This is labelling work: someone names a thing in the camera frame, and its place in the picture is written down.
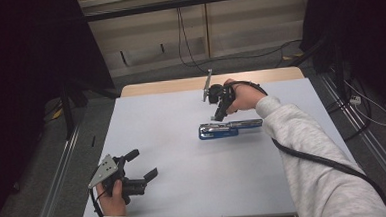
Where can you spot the black curtain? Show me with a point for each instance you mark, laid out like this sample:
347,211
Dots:
360,29
21,64

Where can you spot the black metal stand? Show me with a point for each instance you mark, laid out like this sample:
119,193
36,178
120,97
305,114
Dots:
68,111

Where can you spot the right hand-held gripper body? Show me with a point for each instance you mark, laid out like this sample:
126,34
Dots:
221,93

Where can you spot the person's left hand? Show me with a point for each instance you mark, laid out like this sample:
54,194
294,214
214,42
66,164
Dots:
112,201

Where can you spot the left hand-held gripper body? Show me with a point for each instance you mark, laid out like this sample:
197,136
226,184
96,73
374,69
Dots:
133,186

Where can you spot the white table mat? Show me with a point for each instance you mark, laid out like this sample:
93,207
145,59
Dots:
168,123

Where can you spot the metal floor rail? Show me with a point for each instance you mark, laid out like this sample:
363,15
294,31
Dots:
376,149
56,182

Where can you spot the black metal crossbar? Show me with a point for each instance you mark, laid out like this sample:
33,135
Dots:
188,2

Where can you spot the person's right hand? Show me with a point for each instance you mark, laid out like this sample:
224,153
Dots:
245,97

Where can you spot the blue stapler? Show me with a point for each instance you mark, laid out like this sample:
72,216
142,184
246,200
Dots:
228,130

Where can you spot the white power strip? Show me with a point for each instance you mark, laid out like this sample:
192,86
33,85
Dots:
355,100

